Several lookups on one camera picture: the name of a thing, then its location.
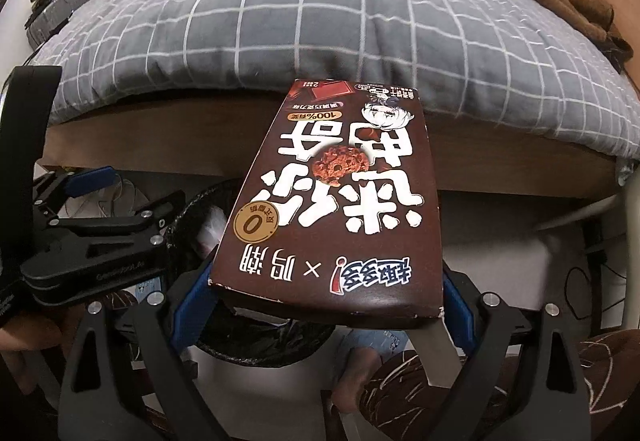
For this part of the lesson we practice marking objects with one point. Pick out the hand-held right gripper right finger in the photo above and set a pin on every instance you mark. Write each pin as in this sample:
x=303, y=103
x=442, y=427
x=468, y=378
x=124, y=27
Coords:
x=462, y=316

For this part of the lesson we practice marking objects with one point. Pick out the wooden bed frame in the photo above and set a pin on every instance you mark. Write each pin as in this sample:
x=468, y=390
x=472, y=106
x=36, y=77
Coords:
x=150, y=146

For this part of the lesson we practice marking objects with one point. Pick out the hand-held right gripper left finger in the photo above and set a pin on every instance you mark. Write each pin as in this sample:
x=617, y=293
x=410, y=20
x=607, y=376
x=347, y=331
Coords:
x=192, y=306

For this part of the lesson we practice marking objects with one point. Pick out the grey suitcase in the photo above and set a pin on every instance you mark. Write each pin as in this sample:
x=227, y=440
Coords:
x=65, y=6

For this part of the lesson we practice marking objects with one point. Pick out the person's brown patterned trouser leg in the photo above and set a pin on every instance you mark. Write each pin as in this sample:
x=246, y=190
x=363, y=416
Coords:
x=400, y=386

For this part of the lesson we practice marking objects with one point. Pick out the black trash bin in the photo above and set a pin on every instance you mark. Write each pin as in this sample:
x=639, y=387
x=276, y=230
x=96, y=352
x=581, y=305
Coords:
x=280, y=341

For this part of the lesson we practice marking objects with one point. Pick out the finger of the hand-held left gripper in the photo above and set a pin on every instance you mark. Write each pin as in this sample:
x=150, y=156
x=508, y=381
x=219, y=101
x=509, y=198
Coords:
x=92, y=181
x=125, y=221

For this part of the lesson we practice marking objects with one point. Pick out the brown cookie box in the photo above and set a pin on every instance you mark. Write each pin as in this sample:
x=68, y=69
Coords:
x=340, y=201

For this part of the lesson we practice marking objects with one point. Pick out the grey grid bed sheet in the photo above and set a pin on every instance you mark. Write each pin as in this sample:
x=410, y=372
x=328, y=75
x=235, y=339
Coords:
x=300, y=21

